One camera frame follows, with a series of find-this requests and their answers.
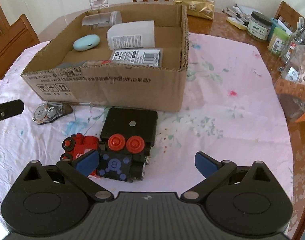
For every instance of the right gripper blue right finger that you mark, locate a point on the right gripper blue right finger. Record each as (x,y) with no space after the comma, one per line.
(216,174)

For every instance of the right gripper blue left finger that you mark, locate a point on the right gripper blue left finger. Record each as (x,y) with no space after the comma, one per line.
(77,172)

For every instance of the red toy train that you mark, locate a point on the red toy train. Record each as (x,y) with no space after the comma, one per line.
(83,151)

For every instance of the black toy train blue cube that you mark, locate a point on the black toy train blue cube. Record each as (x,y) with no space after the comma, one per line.
(123,159)

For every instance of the light blue earbud case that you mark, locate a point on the light blue earbud case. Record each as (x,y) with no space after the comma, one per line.
(86,42)

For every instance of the clear plastic jar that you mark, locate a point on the clear plastic jar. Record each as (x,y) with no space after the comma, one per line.
(102,20)

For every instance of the white plastic bottle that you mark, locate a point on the white plastic bottle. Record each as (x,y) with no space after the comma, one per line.
(139,34)

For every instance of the black box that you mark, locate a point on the black box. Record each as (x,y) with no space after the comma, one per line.
(131,122)

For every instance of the pink floral tablecloth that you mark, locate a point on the pink floral tablecloth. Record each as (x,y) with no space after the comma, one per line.
(230,112)

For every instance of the wooden chair at left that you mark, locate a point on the wooden chair at left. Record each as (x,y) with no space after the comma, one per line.
(14,41)

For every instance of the large clear jar black lid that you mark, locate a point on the large clear jar black lid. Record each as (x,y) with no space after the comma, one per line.
(290,86)

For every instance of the cardboard box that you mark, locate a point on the cardboard box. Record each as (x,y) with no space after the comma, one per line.
(101,81)

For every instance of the green lid container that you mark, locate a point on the green lid container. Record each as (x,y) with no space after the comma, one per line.
(278,41)

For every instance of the small glass jar black lid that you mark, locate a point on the small glass jar black lid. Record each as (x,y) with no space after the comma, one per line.
(259,26)

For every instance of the stack of papers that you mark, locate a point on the stack of papers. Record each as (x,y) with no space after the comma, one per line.
(236,17)

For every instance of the pen holder with pens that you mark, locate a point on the pen holder with pens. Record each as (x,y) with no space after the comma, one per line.
(299,33)

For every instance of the wooden chair far right corner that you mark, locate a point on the wooden chair far right corner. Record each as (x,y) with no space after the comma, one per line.
(288,15)

